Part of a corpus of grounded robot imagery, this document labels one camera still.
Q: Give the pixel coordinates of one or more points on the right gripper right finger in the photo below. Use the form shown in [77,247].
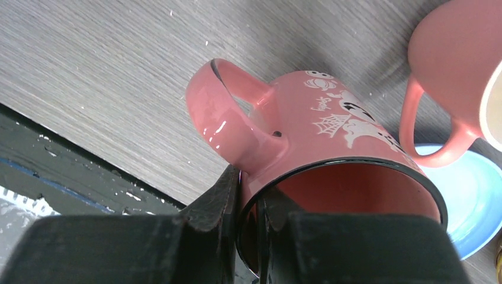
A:
[277,260]

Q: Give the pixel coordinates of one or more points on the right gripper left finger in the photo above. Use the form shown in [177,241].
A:
[207,253]

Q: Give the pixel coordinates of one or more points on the pink patterned cup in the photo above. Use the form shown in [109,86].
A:
[306,135]

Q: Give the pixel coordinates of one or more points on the blue plate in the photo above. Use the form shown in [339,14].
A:
[471,188]

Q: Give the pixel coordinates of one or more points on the pink mug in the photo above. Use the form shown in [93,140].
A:
[455,57]

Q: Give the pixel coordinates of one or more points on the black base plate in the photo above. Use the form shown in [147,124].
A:
[43,166]

